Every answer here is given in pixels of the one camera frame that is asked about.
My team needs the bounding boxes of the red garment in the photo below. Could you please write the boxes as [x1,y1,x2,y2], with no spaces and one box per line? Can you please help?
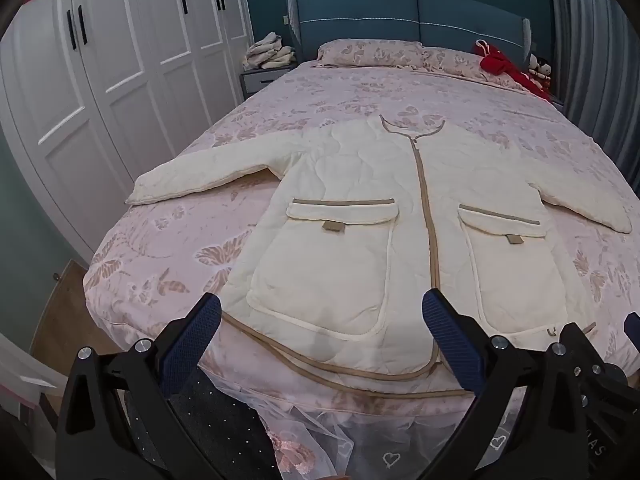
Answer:
[474,39,552,102]

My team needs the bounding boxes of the grey pleated curtain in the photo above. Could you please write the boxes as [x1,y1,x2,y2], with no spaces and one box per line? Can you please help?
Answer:
[545,0,640,187]

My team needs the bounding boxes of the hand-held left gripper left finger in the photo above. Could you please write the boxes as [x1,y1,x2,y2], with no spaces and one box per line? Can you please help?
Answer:
[55,292,223,480]

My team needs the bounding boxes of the blue upholstered bed headboard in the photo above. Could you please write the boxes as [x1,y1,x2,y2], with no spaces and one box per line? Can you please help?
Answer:
[286,0,532,68]

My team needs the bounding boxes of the person's dark sparkly clothing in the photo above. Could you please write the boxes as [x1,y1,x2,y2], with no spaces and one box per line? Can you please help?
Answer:
[125,367,282,480]

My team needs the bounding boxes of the pink floral pillow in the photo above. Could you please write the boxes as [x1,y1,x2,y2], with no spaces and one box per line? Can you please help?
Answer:
[317,39,427,69]
[422,47,503,82]

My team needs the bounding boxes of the sheer tulle bed skirt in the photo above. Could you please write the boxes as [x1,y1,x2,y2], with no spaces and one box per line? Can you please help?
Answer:
[200,390,526,480]

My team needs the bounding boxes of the pile of beige clothes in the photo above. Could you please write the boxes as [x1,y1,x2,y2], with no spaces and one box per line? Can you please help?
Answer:
[242,31,297,71]

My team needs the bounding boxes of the pink floral bedspread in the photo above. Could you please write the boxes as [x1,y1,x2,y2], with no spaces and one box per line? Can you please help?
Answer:
[82,37,640,413]

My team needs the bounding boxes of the white panelled wardrobe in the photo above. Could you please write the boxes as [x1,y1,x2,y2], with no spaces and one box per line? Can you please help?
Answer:
[0,0,252,267]

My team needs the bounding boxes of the white plastic bag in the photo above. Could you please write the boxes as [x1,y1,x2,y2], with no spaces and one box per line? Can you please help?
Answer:
[0,332,60,423]

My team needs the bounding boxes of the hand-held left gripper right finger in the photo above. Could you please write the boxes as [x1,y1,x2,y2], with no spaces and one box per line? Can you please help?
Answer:
[421,288,581,480]

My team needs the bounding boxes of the grey nightstand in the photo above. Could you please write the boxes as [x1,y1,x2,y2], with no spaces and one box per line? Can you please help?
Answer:
[240,62,301,102]

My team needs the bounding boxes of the plush toys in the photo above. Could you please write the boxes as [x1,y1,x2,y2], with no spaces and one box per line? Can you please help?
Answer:
[527,53,554,84]

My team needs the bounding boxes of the cream quilted jacket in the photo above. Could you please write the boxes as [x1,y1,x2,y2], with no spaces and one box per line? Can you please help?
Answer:
[125,114,633,398]

